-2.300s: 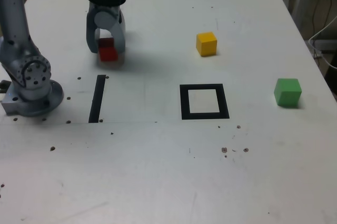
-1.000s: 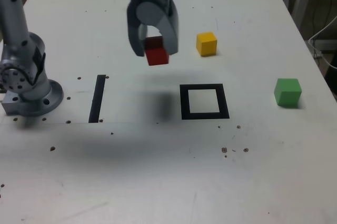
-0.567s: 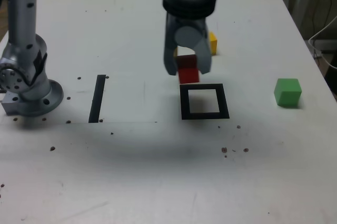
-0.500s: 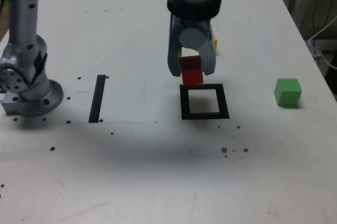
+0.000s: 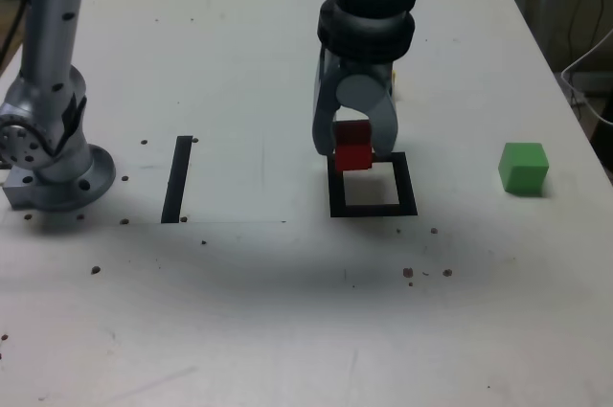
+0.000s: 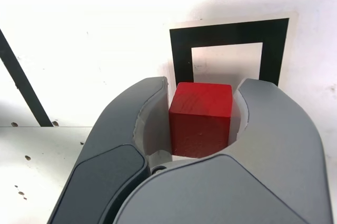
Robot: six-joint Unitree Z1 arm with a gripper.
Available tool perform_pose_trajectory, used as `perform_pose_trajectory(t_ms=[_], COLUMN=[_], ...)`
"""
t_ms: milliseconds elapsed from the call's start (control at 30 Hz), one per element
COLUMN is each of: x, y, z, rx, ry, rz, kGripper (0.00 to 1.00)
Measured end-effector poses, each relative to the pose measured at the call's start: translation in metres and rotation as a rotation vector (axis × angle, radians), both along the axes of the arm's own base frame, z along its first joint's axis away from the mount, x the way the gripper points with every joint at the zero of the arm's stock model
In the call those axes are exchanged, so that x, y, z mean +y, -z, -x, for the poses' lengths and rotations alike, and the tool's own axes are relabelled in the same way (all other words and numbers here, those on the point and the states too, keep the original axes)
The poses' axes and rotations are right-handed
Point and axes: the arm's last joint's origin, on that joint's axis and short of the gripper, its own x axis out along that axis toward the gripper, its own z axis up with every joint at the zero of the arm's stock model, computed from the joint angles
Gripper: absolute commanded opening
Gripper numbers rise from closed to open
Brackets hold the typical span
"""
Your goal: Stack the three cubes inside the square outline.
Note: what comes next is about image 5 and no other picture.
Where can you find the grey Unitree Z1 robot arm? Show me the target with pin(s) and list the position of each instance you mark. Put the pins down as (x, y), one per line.
(48, 67)

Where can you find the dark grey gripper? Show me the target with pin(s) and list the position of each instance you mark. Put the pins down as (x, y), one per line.
(369, 69)

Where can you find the black tape strip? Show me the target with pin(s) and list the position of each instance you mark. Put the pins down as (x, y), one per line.
(176, 182)

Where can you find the black tape square outline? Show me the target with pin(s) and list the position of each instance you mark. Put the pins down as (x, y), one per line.
(373, 210)

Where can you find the green cube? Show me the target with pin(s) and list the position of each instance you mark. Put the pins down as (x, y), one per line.
(522, 172)

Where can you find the red cube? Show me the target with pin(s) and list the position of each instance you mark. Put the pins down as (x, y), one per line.
(352, 158)

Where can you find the yellow cube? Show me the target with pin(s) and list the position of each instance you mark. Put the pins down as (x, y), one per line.
(394, 77)

